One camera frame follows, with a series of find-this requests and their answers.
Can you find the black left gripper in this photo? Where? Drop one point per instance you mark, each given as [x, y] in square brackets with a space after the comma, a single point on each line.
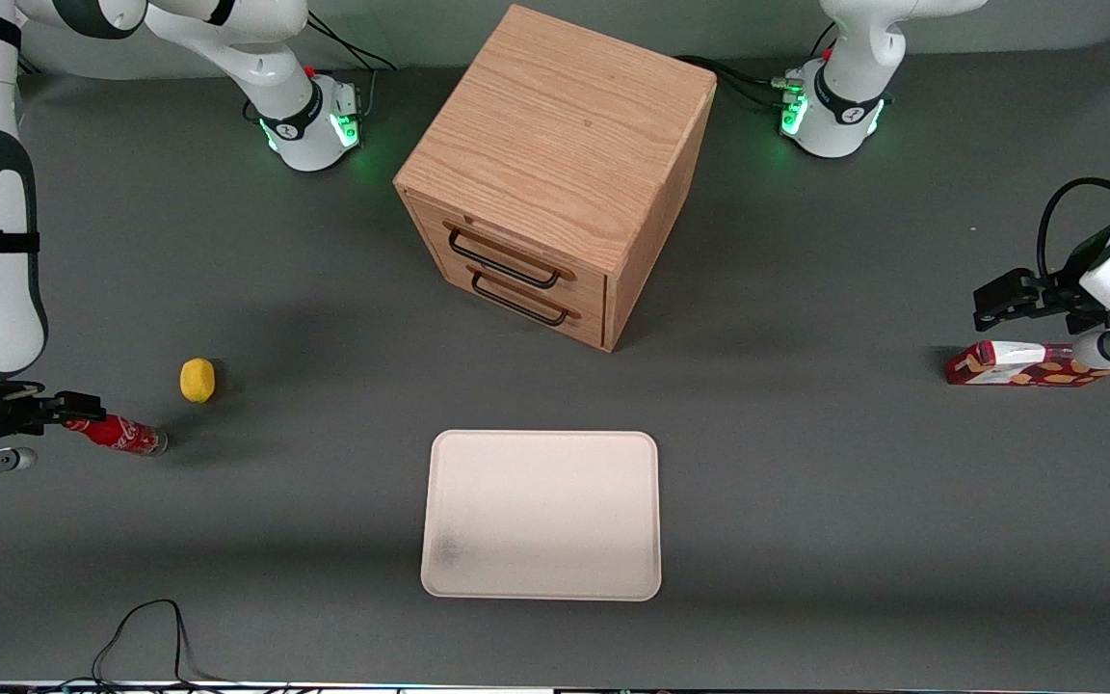
[1068, 292]

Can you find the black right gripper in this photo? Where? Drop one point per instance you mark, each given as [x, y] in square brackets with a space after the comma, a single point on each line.
[8, 413]

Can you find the red cola can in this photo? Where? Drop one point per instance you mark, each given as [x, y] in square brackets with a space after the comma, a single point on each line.
[121, 435]

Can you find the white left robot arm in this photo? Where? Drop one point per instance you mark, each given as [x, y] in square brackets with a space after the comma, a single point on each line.
[844, 106]

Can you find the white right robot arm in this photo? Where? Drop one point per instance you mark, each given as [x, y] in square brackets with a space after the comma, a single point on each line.
[11, 318]

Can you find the beige plastic tray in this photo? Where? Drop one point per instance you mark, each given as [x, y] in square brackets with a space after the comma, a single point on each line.
[541, 516]

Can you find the red cookie box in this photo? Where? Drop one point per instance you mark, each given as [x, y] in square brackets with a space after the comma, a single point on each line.
[1008, 371]

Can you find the yellow lemon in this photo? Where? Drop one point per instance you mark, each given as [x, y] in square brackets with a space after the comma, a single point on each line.
[197, 380]

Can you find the wooden drawer cabinet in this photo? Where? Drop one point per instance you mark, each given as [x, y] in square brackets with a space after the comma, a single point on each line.
[555, 135]

